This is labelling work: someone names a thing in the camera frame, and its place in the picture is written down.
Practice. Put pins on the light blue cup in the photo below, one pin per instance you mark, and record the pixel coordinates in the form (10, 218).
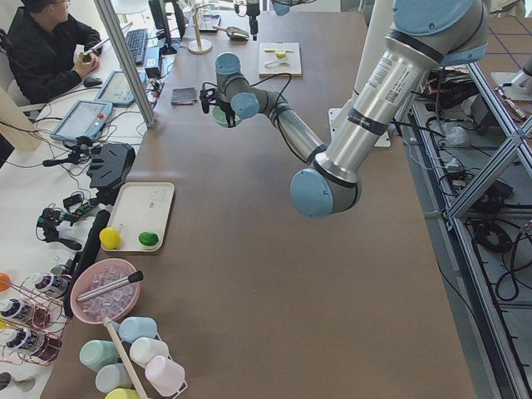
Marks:
(132, 328)

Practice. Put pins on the mint green cup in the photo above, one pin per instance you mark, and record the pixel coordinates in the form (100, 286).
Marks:
(95, 354)

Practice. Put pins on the blue teach pendant tablet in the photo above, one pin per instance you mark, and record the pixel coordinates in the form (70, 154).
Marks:
(84, 119)

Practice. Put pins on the beige rabbit tray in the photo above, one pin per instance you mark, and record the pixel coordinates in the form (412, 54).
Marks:
(141, 206)

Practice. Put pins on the aluminium frame post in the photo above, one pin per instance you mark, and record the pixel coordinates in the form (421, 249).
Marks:
(113, 28)

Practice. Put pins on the folded grey cloth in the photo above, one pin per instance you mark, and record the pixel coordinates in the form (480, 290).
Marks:
(183, 96)

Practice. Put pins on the yellow cup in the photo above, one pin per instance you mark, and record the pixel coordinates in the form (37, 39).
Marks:
(122, 393)

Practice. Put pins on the green lime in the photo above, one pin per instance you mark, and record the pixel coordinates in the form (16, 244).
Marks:
(148, 238)

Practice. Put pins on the black keyboard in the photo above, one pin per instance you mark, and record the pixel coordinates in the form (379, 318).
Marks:
(136, 43)

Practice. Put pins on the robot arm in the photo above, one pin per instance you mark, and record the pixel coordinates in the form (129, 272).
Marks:
(423, 35)

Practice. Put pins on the metal scoop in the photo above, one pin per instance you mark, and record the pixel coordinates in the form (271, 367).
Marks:
(234, 33)

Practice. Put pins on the wooden cup rack pole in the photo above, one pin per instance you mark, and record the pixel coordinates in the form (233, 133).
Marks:
(125, 358)

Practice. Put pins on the pink bowl with ice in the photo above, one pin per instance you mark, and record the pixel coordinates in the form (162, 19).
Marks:
(113, 305)

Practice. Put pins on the white ceramic spoon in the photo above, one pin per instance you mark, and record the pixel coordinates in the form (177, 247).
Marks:
(277, 63)

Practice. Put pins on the pink cup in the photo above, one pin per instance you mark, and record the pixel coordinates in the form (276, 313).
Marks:
(166, 376)

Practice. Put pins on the mint green bowl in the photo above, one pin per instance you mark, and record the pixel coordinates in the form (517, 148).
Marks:
(220, 117)

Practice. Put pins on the copper wire bottle rack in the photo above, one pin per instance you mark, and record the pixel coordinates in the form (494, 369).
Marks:
(33, 318)

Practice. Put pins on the wooden mug tree stand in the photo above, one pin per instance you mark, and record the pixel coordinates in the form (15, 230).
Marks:
(198, 46)

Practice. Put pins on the white cup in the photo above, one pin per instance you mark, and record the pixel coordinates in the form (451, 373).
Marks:
(143, 349)

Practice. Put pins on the person in black jacket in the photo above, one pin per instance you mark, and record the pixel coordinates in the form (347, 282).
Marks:
(44, 37)

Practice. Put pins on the metal muddler black tip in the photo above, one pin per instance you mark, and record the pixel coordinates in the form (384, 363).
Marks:
(132, 278)

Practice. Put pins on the bamboo cutting board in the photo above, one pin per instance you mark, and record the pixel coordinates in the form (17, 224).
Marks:
(294, 67)

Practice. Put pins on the black monitor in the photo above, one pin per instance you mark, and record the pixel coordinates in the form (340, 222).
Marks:
(170, 44)

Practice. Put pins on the pale blue cup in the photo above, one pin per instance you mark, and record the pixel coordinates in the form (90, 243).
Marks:
(111, 377)

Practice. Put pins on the whole yellow lemon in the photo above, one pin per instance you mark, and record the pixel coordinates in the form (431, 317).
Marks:
(110, 238)

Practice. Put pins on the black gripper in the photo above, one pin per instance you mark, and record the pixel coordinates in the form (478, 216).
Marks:
(226, 109)
(251, 12)

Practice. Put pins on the yellow plastic knife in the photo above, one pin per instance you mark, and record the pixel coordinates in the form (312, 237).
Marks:
(274, 50)

